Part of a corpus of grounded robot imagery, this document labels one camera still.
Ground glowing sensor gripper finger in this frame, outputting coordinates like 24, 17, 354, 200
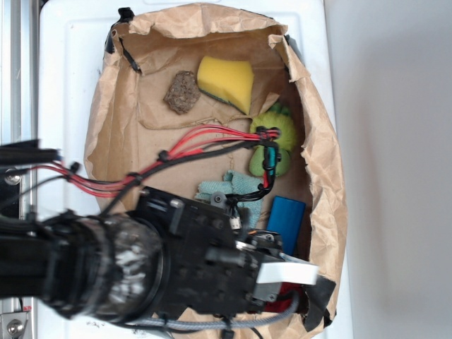
256, 254, 319, 285

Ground green plush toy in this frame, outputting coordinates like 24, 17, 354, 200
249, 102, 297, 177

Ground brown rock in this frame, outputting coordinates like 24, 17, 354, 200
163, 71, 201, 114

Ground red cloth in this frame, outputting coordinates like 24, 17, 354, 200
264, 282, 308, 314

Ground red and black wire bundle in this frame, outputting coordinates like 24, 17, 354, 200
31, 125, 283, 213

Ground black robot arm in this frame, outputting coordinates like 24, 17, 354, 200
1, 141, 317, 332

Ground yellow sponge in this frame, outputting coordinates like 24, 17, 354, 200
197, 56, 254, 114

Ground aluminium frame rail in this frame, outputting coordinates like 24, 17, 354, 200
1, 1, 41, 338

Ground teal terry cloth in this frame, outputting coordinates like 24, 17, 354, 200
194, 169, 262, 228

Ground brown paper bag tray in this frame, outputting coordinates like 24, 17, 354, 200
84, 3, 347, 338

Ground blue rectangular block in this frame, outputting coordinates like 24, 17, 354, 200
266, 196, 306, 255

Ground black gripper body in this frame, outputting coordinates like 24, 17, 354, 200
136, 187, 289, 316

